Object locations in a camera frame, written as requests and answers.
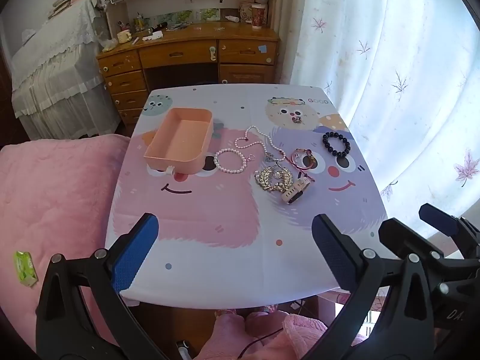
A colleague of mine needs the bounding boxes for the cartoon printed tablecloth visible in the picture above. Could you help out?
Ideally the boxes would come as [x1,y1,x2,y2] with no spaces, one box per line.
[105,84,389,310]

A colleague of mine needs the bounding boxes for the red paper cup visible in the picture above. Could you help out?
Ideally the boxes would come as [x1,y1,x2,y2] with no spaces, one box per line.
[251,3,266,30]

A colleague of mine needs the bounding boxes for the person's pink fuzzy legs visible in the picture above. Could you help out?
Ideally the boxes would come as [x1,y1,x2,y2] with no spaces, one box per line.
[197,305,370,360]

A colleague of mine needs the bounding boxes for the thin dark cable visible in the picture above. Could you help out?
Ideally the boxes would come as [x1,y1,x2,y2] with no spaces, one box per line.
[239,328,284,357]

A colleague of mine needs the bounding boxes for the black bead bracelet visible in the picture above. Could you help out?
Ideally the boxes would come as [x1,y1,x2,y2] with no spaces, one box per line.
[321,131,352,159]

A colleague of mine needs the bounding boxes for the stack of books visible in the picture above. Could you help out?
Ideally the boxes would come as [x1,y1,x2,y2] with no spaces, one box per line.
[48,0,99,18]

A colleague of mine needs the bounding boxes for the gold wreath necklace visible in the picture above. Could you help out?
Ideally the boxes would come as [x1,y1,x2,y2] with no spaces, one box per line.
[254,163,293,194]

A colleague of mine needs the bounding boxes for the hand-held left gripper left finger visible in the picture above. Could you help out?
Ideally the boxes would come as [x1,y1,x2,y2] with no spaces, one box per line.
[35,213,169,360]

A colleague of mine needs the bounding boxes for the long pearl necklace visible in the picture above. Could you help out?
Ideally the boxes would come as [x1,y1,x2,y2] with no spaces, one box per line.
[235,125,288,163]

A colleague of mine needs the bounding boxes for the pink plastic box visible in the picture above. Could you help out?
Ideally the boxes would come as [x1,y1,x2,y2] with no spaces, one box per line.
[143,107,214,176]

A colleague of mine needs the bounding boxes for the white pearl bracelet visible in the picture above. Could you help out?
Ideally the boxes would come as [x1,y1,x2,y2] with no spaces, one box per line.
[214,149,247,175]

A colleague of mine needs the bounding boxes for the bed with white lace cover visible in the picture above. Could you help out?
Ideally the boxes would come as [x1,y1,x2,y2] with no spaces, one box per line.
[10,0,125,140]

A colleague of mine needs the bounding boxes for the wooden desk with drawers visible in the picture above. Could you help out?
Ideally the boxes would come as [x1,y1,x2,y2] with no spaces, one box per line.
[96,22,280,136]

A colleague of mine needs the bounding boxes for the pink fluffy blanket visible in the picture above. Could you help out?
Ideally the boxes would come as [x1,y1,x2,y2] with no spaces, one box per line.
[0,133,133,347]

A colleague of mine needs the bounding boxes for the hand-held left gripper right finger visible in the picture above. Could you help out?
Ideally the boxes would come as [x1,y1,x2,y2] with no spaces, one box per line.
[300,214,439,360]

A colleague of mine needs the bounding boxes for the patterned cream bag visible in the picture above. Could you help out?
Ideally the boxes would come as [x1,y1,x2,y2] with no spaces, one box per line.
[239,0,269,25]

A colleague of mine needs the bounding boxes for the beige wrist watch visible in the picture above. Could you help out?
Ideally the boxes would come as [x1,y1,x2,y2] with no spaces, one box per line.
[281,178,312,205]

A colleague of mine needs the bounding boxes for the white leaf print curtain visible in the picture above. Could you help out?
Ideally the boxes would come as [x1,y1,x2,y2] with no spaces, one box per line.
[277,0,480,241]

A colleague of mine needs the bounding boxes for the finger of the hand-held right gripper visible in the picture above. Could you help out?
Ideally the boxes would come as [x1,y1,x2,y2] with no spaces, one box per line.
[378,217,457,271]
[418,203,480,260]

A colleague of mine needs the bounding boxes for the green packet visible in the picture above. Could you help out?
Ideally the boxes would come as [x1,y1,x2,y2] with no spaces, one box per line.
[14,251,39,288]

